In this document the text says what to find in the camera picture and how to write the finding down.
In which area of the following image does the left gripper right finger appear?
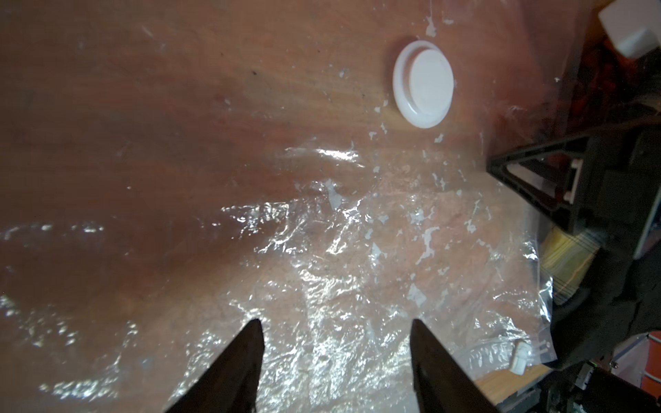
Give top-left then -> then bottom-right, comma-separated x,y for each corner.
410,318 -> 499,413

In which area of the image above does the clear plastic vacuum bag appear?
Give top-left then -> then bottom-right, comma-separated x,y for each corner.
1,1 -> 591,412

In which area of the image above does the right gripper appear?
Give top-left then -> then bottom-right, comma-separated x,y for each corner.
486,115 -> 660,258

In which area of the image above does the white vacuum bag valve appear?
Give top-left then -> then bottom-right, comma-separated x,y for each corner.
392,40 -> 454,129

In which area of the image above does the yellow green plaid shirt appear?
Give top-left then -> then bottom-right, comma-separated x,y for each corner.
541,226 -> 604,306

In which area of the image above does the white bag zip slider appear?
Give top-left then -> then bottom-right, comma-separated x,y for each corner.
509,340 -> 549,375

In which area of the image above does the red black plaid shirt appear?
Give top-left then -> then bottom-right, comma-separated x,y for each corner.
566,38 -> 660,134

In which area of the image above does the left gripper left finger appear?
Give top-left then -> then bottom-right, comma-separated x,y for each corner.
167,318 -> 264,412

